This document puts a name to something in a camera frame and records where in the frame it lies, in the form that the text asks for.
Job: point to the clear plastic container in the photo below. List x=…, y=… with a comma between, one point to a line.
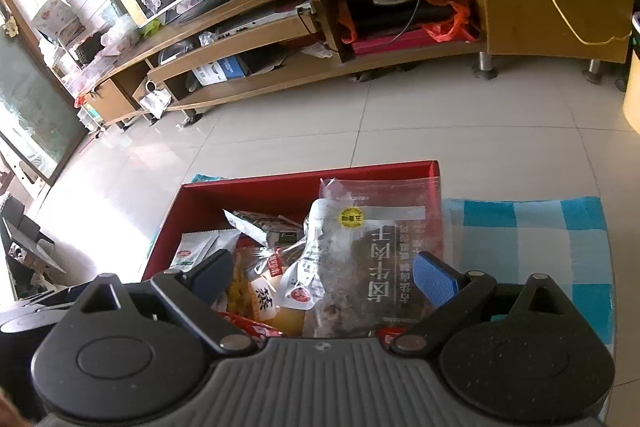
x=175, y=52

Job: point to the red flat box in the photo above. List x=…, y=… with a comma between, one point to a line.
x=400, y=43

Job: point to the silver media player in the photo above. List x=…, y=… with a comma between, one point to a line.
x=260, y=23

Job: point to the red cardboard box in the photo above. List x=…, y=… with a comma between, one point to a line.
x=200, y=207

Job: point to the silver grey snack packet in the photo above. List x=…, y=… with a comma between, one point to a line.
x=260, y=224

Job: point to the silver white snack pouch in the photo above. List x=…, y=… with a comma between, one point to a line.
x=297, y=287

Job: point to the red snack packet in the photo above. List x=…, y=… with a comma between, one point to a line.
x=250, y=329

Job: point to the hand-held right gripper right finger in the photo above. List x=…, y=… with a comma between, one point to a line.
x=437, y=277

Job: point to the black basket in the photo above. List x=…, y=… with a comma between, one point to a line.
x=87, y=49

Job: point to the orange plastic bag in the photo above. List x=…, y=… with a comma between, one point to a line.
x=450, y=27

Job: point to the wooden TV stand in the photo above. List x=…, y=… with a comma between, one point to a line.
x=540, y=7

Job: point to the clear plastic bag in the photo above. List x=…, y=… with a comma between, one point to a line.
x=120, y=34

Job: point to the white security camera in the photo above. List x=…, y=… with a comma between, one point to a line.
x=151, y=85

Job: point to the blue white box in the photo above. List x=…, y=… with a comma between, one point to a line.
x=220, y=69

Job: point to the clear dark jerky packet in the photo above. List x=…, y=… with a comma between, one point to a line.
x=360, y=277

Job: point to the black flat appliance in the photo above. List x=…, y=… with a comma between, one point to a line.
x=380, y=19

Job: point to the printed white carton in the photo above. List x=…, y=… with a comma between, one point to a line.
x=55, y=19

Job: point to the white plastic bag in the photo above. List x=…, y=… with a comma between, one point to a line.
x=156, y=102

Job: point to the yellow waffle snack packet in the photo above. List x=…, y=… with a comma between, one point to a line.
x=237, y=292

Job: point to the white green snack packet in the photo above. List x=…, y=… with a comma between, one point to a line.
x=192, y=252

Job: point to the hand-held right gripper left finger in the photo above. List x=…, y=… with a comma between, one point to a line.
x=210, y=274

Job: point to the yellow trash bin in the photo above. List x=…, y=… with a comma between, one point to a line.
x=634, y=97

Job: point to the white plastic drawer cart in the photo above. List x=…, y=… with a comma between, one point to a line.
x=90, y=114

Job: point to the green plastic bag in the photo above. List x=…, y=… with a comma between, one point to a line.
x=152, y=28

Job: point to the black chair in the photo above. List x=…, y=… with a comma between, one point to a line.
x=25, y=267

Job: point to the glass sliding door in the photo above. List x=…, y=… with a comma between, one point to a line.
x=30, y=117

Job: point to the white crumpled paper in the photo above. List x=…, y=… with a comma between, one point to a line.
x=316, y=53

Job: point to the round bun packet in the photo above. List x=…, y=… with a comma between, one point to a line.
x=285, y=322

